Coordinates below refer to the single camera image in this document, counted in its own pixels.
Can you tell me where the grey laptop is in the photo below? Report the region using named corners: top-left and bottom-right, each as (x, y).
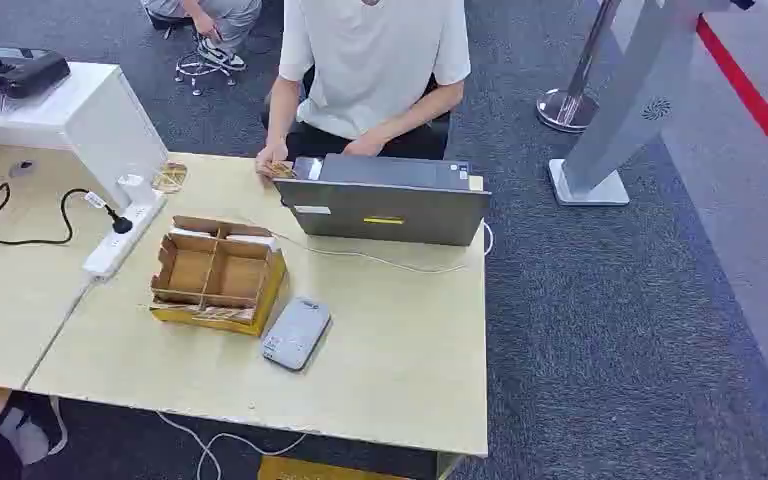
top-left (272, 153), bottom-right (493, 248)

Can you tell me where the person's left hand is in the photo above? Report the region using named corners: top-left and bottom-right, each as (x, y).
top-left (342, 135), bottom-right (387, 158)

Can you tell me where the person's hand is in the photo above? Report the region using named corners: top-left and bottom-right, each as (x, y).
top-left (342, 135), bottom-right (387, 158)
top-left (255, 141), bottom-right (291, 179)

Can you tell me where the person's right hand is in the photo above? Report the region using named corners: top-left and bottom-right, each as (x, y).
top-left (255, 141), bottom-right (291, 179)

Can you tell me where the wooden card box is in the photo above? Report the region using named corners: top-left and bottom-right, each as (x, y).
top-left (149, 215), bottom-right (288, 338)

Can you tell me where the person in white shirt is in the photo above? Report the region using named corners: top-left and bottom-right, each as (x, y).
top-left (255, 0), bottom-right (473, 179)

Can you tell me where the yellow box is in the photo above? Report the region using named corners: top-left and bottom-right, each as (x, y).
top-left (257, 455), bottom-right (412, 480)

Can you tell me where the chair base with castors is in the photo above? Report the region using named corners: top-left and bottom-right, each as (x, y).
top-left (173, 39), bottom-right (238, 97)

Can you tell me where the white charger plug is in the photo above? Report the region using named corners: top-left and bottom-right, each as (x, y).
top-left (117, 173), bottom-right (157, 207)

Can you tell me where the white power strip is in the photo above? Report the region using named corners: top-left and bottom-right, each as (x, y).
top-left (82, 196), bottom-right (168, 280)

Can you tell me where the seated person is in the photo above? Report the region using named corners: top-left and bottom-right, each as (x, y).
top-left (140, 0), bottom-right (263, 72)

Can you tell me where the white sign stand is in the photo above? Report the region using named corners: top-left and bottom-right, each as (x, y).
top-left (548, 0), bottom-right (756, 207)

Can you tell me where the white cabinet box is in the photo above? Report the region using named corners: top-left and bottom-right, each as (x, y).
top-left (0, 61), bottom-right (169, 211)

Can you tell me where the red barrier belt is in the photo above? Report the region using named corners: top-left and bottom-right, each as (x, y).
top-left (696, 15), bottom-right (768, 190)

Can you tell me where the black device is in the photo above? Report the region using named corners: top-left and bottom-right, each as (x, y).
top-left (0, 46), bottom-right (72, 101)

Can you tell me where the chrome stanchion post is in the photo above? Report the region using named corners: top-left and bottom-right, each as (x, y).
top-left (536, 0), bottom-right (622, 134)

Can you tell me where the white floor cable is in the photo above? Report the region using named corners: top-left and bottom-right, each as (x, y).
top-left (155, 410), bottom-right (308, 480)

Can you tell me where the black power cable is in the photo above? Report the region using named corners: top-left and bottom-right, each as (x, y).
top-left (0, 182), bottom-right (135, 247)

